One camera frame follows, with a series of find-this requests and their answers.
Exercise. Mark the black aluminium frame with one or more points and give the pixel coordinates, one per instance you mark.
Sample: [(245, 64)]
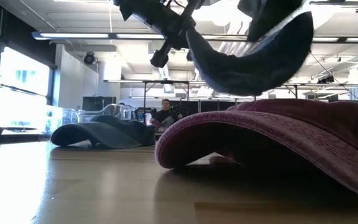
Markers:
[(20, 138)]

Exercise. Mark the dark cabinet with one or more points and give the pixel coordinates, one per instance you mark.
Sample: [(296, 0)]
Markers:
[(98, 104)]

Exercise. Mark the black ceiling spotlight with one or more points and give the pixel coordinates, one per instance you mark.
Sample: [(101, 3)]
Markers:
[(190, 56), (326, 79), (89, 58)]

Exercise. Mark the person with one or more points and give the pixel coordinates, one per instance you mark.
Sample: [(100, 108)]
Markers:
[(165, 115)]

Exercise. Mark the black metal table frame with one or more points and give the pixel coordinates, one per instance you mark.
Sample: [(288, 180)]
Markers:
[(166, 81)]

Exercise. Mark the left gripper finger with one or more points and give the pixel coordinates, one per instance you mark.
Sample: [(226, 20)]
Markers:
[(189, 25), (180, 40)]

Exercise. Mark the dark red cap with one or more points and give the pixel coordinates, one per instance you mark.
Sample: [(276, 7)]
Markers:
[(259, 130)]

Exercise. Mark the ceiling light strip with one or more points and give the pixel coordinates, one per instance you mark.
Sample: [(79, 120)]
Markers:
[(73, 35)]

